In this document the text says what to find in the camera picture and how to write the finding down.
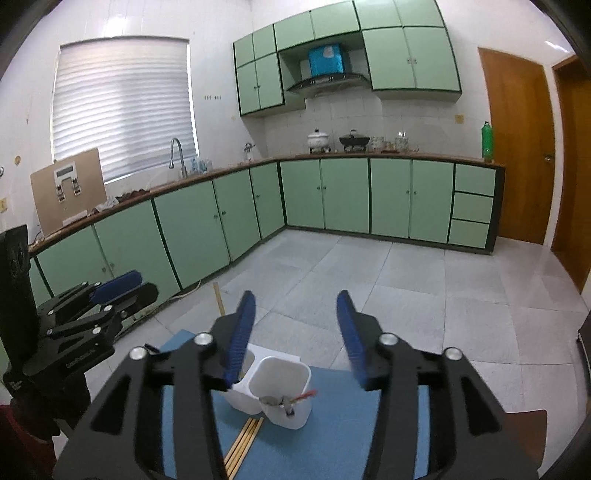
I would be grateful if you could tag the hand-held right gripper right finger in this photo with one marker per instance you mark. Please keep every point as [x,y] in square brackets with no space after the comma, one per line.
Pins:
[353,341]

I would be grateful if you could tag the white two-compartment utensil holder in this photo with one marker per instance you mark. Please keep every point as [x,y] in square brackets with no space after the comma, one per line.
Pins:
[277,374]

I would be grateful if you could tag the range hood with blue film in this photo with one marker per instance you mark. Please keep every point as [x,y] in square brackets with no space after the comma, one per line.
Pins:
[325,60]

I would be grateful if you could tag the brown wooden stool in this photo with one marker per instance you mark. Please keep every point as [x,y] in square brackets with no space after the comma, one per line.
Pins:
[526,429]

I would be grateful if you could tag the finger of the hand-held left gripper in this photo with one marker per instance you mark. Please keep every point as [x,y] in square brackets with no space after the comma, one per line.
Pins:
[143,295]
[117,286]

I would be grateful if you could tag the metal spoon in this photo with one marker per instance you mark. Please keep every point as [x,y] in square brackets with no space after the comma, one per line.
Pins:
[272,400]

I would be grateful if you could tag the green wall cabinets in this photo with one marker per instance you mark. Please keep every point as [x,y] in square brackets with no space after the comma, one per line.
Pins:
[411,60]

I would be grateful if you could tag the brown wooden door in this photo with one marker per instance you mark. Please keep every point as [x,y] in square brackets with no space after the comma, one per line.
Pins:
[575,184]
[517,152]

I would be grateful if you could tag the brown cardboard box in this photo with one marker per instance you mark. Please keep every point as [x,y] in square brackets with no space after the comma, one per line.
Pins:
[46,203]

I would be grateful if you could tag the black wok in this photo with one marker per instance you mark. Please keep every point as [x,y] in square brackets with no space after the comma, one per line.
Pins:
[354,140]

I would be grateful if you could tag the metal kitchen faucet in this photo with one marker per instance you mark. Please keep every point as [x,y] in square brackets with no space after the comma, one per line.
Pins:
[184,168]

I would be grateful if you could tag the white window blind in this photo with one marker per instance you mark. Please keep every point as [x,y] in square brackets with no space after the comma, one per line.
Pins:
[124,106]

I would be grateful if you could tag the green bottle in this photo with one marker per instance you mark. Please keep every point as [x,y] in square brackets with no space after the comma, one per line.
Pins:
[487,143]

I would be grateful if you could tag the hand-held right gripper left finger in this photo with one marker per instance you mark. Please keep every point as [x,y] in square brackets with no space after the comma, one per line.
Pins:
[240,341]

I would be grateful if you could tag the white cooking pot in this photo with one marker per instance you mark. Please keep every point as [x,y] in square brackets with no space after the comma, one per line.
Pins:
[318,141]

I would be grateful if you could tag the dark red cloth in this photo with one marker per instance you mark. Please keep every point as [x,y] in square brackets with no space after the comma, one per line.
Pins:
[131,196]

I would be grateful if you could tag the blue table mat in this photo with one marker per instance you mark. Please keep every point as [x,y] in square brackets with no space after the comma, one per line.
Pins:
[286,452]

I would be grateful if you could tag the dark glass-front cabinet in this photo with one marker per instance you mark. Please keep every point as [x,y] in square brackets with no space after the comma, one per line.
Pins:
[585,332]

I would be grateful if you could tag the small clear bottles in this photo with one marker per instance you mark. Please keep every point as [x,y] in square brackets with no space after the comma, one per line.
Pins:
[201,165]

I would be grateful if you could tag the green base cabinets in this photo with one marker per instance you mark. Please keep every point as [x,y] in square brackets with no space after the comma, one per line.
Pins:
[346,194]

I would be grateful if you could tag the white clip device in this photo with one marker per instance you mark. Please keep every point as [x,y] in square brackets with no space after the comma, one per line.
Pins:
[64,170]

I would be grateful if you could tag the glass jar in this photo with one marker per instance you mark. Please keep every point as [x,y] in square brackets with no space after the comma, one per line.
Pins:
[401,142]
[378,143]

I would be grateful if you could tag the person's left forearm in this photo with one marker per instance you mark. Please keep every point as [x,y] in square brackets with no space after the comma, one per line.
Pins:
[23,443]

